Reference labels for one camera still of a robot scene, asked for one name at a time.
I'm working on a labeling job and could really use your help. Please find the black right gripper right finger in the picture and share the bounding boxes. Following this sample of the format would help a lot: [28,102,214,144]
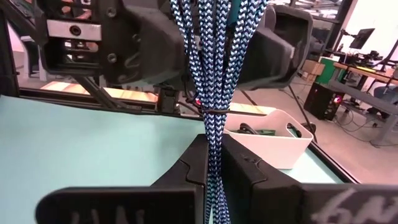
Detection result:
[221,133,398,224]

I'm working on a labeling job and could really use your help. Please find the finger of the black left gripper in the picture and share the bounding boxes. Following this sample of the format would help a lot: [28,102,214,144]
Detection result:
[99,0,194,85]
[238,4,314,91]

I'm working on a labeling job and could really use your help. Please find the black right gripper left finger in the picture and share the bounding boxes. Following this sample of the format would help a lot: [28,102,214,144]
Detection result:
[35,133,209,224]

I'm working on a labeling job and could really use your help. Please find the blue white braided cable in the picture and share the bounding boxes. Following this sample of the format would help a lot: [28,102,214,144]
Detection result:
[169,0,268,224]

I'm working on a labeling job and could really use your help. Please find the black cable with red band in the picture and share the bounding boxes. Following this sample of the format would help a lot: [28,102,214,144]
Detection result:
[238,122,259,135]

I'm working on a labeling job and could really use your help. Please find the monitor on arm mount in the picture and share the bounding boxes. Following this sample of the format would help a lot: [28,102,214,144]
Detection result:
[340,27,376,50]

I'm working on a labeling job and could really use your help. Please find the cardboard box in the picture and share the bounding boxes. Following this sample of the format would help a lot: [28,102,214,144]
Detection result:
[302,58,326,76]

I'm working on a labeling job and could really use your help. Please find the white plastic bin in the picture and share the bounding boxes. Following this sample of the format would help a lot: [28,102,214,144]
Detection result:
[223,108,315,170]

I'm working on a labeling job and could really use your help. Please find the green crate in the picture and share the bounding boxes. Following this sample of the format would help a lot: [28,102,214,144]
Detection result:
[316,57,343,85]

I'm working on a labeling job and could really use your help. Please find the small black box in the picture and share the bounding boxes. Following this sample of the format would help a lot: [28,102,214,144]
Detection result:
[156,86,182,115]

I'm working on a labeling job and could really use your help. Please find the black tripod legs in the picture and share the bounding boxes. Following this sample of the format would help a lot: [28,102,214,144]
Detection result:
[286,84,318,143]

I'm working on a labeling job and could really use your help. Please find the black computer tower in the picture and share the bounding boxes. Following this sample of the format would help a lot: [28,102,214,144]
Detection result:
[303,82,343,121]

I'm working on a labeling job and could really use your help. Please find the grey workshop desk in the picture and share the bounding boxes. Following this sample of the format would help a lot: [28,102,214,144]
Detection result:
[328,61,398,146]

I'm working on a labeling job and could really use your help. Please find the black aluminium table frame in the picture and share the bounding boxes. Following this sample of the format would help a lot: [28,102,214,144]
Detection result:
[0,9,206,121]

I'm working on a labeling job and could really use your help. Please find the green cable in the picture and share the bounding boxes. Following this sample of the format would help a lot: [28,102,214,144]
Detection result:
[256,128,277,137]

